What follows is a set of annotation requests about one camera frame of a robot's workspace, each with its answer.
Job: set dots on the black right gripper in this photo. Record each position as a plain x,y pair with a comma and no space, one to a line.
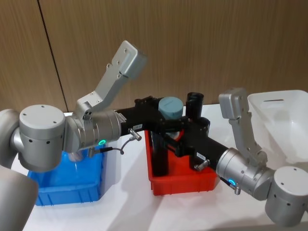
204,149

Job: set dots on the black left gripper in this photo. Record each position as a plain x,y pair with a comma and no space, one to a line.
134,120

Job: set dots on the grey-blue plastic cylinder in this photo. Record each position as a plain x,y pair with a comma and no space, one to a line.
171,107

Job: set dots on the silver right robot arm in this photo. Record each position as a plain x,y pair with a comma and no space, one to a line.
276,183

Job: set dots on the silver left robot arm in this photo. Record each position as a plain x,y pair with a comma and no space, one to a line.
42,134

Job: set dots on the black ribbed plastic tube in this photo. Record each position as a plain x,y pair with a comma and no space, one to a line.
194,103

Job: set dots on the red plastic bin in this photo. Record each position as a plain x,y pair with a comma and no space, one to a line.
183,180

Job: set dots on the white plastic bin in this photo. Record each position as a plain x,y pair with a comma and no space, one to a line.
281,125

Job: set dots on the blue plastic bin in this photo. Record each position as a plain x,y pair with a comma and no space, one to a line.
69,178

